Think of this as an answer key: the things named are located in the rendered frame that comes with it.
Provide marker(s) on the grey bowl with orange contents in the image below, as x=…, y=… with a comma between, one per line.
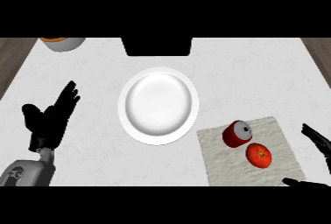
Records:
x=63, y=44

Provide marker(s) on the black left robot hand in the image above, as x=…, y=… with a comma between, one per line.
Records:
x=50, y=119

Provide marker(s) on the white round plate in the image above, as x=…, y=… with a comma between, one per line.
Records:
x=158, y=105

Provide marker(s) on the pale woven placemat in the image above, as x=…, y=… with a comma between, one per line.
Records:
x=254, y=163

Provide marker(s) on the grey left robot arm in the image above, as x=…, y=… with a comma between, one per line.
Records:
x=28, y=172

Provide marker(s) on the black appliance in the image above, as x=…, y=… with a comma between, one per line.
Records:
x=157, y=46

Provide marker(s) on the red can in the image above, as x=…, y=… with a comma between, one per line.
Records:
x=235, y=135

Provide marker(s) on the red tomato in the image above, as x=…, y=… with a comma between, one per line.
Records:
x=259, y=155

